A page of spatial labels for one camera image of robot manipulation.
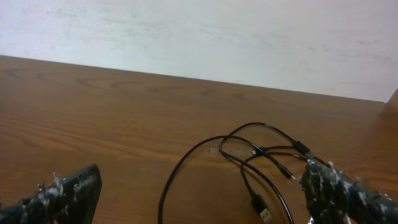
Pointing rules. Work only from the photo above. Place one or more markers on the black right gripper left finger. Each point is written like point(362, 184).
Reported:
point(71, 199)

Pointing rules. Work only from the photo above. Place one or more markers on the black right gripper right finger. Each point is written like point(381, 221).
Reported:
point(332, 197)

